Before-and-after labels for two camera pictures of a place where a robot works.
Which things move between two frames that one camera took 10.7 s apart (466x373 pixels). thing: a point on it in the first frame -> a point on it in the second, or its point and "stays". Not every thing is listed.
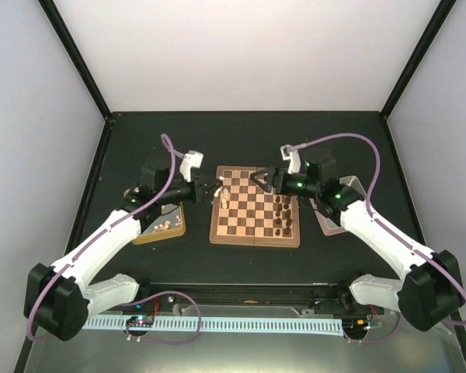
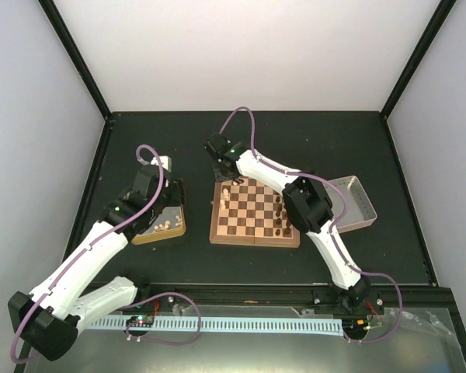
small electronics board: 140,321 stays
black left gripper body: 198,191 -> 177,197
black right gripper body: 283,186 -> 223,176
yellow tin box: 170,224 stays
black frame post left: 59,26 stays
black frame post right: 420,50 stays
